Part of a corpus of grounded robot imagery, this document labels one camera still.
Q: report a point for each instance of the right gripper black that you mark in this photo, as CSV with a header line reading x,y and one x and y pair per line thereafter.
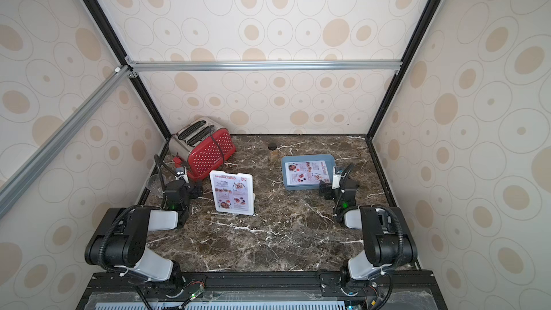
x,y
326,188

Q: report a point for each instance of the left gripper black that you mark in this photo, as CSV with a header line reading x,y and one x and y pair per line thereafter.
x,y
189,186

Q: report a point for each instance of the white menu holder stand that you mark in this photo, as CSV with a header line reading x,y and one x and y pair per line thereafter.
x,y
232,193

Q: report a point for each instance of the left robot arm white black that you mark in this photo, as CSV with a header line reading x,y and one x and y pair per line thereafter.
x,y
118,245

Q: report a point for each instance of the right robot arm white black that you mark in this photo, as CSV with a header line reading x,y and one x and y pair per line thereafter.
x,y
387,241

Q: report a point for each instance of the clear plastic cup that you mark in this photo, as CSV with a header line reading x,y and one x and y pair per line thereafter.
x,y
156,185

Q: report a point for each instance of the blue grey plastic tray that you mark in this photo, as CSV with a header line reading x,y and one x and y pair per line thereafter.
x,y
329,159

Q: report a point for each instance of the red polka dot toaster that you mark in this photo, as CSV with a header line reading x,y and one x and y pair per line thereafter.
x,y
202,146

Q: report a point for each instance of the left diagonal aluminium bar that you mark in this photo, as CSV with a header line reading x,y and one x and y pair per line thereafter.
x,y
24,177

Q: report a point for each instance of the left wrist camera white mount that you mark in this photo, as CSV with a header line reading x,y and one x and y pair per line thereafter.
x,y
181,174

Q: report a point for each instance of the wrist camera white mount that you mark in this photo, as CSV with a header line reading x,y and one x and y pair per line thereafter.
x,y
336,179
181,174

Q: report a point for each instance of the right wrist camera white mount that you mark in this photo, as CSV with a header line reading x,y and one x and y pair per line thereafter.
x,y
336,179

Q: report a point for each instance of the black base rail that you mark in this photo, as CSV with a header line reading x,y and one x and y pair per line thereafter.
x,y
264,290

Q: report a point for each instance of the horizontal aluminium frame bar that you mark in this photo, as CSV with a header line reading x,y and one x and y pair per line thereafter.
x,y
267,65

